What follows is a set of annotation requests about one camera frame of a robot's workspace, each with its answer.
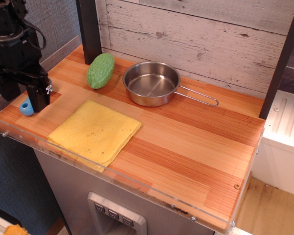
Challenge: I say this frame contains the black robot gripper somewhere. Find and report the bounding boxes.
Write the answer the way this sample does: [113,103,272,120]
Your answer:
[0,26,52,113]

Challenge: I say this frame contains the green bumpy toy gourd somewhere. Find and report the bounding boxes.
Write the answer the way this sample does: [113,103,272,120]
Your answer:
[87,53,115,89]

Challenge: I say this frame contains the dark left vertical post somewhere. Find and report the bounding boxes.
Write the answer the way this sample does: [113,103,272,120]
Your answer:
[75,0,102,65]

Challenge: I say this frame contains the silver dispenser button panel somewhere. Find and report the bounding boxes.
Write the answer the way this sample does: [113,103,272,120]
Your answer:
[87,192,147,235]

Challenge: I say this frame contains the dark right vertical post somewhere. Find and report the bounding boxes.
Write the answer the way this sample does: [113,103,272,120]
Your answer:
[259,17,294,119]

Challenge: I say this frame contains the stainless steel pan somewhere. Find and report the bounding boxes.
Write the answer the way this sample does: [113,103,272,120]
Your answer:
[122,62,219,107]

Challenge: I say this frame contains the clear acrylic edge guard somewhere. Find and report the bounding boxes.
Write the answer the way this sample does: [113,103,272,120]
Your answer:
[0,116,265,229]

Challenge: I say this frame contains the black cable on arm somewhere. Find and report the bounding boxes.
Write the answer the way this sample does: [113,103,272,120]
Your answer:
[23,19,47,51]

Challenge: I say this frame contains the light blue plastic ring toy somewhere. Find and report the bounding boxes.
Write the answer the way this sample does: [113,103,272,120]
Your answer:
[19,97,34,117]

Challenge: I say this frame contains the dark vertical post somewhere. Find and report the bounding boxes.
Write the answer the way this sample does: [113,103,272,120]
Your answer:
[75,0,102,65]
[259,17,294,119]

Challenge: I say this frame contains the yellow folded cloth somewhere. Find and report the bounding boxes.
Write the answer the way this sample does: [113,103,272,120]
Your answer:
[48,100,141,172]

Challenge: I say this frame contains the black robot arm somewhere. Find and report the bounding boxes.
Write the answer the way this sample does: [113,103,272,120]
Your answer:
[0,0,52,113]

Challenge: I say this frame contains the orange object bottom left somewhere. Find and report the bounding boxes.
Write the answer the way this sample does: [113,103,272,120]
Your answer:
[3,224,28,235]

